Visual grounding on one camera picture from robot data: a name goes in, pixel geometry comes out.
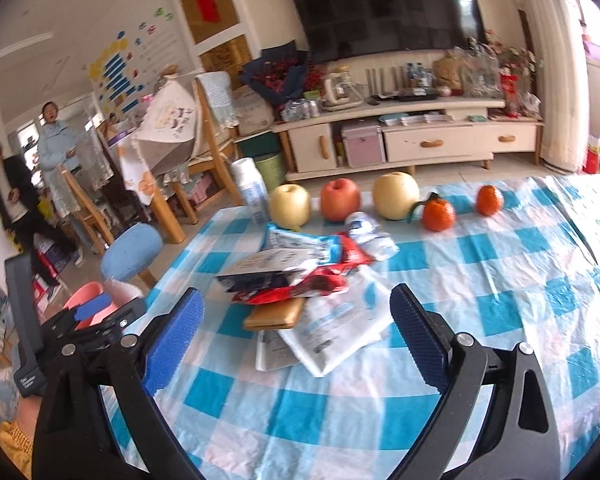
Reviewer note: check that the dark green container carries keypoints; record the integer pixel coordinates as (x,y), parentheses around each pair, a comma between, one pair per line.
(257,145)

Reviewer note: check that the red blue wrapper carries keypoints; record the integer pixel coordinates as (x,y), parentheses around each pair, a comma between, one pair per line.
(355,256)

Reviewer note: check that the white paper sheet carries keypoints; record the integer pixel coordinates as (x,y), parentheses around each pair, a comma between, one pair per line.
(270,354)

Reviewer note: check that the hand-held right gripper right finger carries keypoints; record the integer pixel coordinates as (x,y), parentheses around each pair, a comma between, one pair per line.
(420,340)

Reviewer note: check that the white kettle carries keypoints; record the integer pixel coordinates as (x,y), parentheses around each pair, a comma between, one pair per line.
(336,91)

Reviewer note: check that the silver foil bag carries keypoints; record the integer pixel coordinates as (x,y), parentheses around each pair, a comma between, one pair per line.
(350,320)

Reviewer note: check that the blue white wrapper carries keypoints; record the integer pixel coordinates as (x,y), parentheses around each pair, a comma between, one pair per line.
(295,241)

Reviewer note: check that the cream television cabinet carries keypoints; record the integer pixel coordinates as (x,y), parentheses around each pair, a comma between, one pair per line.
(415,142)

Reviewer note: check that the pink case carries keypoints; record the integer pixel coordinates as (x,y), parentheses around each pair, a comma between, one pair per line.
(362,144)

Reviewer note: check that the small orange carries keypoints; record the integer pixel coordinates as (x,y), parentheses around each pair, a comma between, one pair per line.
(489,200)

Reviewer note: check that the dining table with cloth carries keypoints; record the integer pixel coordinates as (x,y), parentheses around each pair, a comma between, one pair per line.
(142,180)

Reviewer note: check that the white printed cloth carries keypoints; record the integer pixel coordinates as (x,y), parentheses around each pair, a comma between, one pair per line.
(167,120)

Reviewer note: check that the orange with leaf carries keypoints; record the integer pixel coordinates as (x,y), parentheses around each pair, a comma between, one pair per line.
(439,214)

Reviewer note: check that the yellow pear left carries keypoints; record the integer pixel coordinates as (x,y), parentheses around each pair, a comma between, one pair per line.
(290,205)

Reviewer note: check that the wall sticker chart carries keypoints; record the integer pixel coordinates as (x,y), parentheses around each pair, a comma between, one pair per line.
(125,60)

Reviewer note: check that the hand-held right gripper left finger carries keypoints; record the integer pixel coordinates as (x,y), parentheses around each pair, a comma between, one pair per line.
(175,345)

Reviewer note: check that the large yellow pear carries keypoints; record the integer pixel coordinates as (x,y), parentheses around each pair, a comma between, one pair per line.
(396,195)

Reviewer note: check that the dark flat packet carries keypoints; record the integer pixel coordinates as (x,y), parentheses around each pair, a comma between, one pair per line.
(260,271)

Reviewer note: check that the blue stool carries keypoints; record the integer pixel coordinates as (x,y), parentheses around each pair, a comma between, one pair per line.
(130,255)

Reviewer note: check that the brown paper bag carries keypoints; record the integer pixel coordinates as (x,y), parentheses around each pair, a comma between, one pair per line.
(447,74)

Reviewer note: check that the pink bin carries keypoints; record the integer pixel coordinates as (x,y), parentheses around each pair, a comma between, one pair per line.
(87,294)

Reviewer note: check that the person's left forearm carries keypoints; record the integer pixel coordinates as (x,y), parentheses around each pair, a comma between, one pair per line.
(15,442)

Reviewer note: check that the red white wrapper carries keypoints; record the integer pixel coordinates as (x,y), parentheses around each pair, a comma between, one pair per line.
(370,235)

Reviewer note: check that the light green bin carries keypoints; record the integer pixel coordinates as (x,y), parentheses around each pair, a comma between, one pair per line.
(271,171)

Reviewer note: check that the dark wrapped flower bouquet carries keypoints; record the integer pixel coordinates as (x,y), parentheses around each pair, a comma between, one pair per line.
(280,75)

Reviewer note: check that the red bag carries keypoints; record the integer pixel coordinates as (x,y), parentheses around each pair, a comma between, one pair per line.
(594,156)

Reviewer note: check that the wooden chair with towel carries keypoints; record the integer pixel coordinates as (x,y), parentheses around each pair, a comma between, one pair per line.
(215,150)

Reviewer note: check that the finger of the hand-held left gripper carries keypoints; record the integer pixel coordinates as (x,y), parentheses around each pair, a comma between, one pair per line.
(125,314)

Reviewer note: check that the white sack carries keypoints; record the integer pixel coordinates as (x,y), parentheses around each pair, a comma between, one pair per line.
(252,109)

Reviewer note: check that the clear plastic bags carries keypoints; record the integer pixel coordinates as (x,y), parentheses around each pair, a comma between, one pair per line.
(475,72)

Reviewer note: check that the dried flower bunch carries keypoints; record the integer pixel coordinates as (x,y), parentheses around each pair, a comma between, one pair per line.
(512,60)

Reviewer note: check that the black television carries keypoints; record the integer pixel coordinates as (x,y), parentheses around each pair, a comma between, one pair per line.
(380,5)

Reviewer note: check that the red snack wrapper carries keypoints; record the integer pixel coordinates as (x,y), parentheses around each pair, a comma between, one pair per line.
(305,287)

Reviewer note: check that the dark chair with lace cover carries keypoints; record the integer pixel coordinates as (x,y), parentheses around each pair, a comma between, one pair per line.
(96,160)

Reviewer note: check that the pack of water bottles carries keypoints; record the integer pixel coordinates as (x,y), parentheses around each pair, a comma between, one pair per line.
(302,109)

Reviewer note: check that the blue checkered tablecloth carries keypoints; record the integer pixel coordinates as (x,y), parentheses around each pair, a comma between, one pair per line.
(480,285)

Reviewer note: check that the red apple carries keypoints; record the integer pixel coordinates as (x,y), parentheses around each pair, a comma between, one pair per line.
(340,199)

